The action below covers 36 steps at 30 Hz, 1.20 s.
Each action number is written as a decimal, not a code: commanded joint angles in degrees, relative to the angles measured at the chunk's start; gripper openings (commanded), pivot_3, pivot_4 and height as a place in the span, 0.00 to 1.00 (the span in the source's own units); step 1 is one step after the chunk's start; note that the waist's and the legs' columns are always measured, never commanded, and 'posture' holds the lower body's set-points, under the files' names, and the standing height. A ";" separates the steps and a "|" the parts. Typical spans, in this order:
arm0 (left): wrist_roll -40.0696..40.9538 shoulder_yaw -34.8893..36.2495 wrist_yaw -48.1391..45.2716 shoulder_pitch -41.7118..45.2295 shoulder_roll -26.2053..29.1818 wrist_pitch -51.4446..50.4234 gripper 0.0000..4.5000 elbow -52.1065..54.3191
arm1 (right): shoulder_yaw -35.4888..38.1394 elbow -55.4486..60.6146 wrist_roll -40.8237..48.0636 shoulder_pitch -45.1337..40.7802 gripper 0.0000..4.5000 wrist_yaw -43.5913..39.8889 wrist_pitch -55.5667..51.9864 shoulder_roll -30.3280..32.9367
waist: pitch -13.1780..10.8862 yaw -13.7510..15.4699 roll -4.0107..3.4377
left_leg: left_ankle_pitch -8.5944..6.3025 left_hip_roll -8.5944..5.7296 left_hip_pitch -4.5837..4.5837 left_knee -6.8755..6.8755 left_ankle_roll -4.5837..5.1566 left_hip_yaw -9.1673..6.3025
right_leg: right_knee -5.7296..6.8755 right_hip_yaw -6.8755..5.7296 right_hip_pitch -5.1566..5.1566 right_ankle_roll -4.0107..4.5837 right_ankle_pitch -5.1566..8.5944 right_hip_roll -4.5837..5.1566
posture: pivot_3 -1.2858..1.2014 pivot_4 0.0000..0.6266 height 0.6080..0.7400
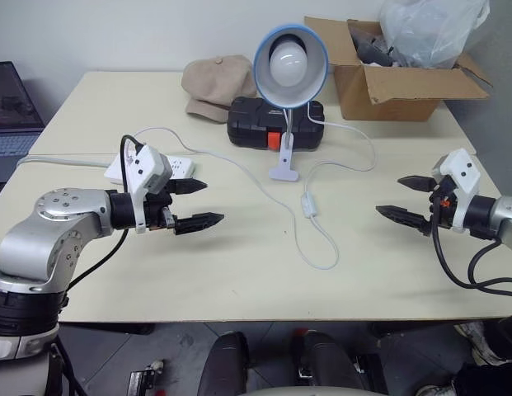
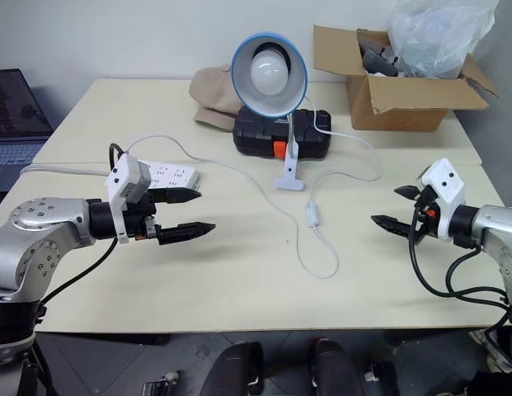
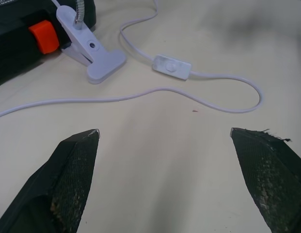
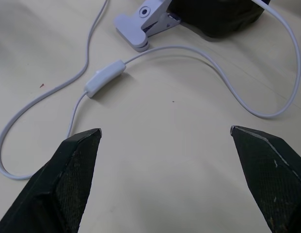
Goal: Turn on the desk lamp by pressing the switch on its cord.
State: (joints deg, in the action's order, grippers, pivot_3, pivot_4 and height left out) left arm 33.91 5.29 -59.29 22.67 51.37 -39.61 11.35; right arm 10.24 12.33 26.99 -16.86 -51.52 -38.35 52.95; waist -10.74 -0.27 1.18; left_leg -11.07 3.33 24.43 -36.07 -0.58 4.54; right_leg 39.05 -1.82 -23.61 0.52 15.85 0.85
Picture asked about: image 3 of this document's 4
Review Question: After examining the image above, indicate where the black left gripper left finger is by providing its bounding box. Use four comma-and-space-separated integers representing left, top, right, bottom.
0, 128, 101, 233

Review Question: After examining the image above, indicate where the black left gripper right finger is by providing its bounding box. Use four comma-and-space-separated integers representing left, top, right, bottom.
230, 127, 301, 233

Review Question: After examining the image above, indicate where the white clamp lamp base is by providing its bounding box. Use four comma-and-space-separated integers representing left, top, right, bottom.
55, 6, 127, 84

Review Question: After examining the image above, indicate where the grey corrugated flexible hose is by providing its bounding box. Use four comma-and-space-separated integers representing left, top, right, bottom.
73, 0, 86, 31

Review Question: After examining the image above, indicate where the black tool case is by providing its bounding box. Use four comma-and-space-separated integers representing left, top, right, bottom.
0, 0, 97, 89

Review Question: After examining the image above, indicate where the orange case latch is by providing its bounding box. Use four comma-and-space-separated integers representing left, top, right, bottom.
28, 20, 60, 55

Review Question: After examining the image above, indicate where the white cable with switch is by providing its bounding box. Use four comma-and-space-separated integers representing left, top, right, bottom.
0, 0, 263, 119

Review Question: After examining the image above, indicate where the white inline cord switch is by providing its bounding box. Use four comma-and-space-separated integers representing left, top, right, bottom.
153, 54, 192, 81

